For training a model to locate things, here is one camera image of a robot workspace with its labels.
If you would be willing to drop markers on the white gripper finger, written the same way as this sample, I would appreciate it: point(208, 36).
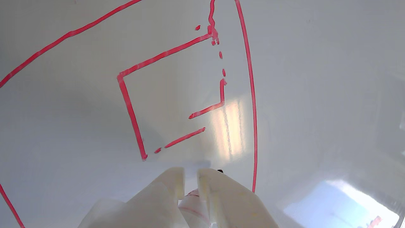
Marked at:
point(152, 202)
point(231, 202)

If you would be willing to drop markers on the red whiteboard marker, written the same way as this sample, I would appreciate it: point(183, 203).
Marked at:
point(193, 209)

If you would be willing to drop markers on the white whiteboard with metal frame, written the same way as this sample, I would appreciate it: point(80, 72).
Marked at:
point(316, 79)

